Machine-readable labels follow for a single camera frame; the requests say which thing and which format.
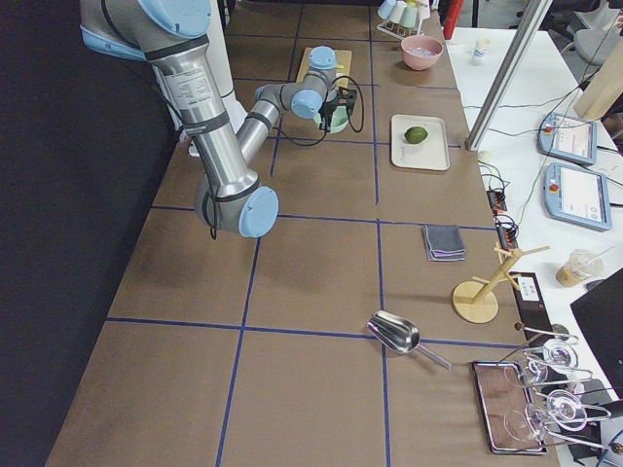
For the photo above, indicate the wooden mug tree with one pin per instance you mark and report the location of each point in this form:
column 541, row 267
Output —
column 474, row 300

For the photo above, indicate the far teach pendant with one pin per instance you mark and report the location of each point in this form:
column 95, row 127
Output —
column 568, row 138

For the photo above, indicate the teach pendant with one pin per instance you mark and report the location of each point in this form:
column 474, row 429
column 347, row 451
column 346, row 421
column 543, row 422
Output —
column 568, row 138
column 578, row 196

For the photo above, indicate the aluminium frame post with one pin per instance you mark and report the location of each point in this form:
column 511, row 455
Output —
column 532, row 17

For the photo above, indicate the pink bowl of ice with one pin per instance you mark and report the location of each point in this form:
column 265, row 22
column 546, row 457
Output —
column 420, row 52

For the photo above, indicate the folded grey cloth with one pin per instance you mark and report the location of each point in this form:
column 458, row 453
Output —
column 443, row 243

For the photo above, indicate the green avocado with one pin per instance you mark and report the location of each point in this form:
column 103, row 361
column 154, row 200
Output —
column 415, row 135

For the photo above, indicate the blue cup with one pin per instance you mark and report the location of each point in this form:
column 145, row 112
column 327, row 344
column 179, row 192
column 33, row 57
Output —
column 386, row 8

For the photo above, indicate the steel scoop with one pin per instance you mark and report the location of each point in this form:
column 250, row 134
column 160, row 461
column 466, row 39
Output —
column 401, row 336

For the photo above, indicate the metal glass rack tray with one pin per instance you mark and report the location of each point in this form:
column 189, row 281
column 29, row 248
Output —
column 500, row 393

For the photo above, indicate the white column mount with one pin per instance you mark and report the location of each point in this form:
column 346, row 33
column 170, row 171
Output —
column 218, row 60

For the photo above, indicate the wine glass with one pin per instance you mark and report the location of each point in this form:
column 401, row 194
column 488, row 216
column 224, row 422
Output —
column 554, row 362
column 535, row 424

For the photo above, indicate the iced coffee cup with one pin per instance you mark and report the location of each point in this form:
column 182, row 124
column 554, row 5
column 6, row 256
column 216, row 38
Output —
column 580, row 266

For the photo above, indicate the pink cup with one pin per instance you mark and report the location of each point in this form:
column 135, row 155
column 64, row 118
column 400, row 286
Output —
column 423, row 9

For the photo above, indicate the green cup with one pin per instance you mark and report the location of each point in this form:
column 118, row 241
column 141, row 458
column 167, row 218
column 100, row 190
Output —
column 410, row 15

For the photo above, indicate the white cup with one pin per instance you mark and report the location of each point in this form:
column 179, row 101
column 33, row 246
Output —
column 398, row 8

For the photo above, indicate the mint green bowl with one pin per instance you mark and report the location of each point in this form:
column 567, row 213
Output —
column 339, row 120

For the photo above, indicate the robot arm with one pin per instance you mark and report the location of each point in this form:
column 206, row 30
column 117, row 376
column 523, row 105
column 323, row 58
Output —
column 184, row 42

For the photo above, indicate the red cylinder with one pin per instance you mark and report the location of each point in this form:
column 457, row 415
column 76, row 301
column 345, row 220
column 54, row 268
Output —
column 451, row 19

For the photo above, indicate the black power strip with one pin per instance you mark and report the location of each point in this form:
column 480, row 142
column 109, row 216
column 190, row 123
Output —
column 496, row 199

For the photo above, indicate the bamboo cutting board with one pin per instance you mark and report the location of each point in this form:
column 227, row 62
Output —
column 324, row 58

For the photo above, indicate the paper cup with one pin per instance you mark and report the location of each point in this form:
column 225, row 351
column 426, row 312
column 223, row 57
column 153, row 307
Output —
column 480, row 50

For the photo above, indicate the white cup rack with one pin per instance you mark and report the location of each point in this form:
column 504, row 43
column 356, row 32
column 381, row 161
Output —
column 395, row 30

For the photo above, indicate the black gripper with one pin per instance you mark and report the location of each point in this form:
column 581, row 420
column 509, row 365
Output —
column 330, row 108

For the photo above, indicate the near teach pendant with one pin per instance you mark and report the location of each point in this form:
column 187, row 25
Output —
column 578, row 196

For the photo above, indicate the cream rabbit tray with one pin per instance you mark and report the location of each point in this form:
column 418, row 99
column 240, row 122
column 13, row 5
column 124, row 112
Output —
column 431, row 154

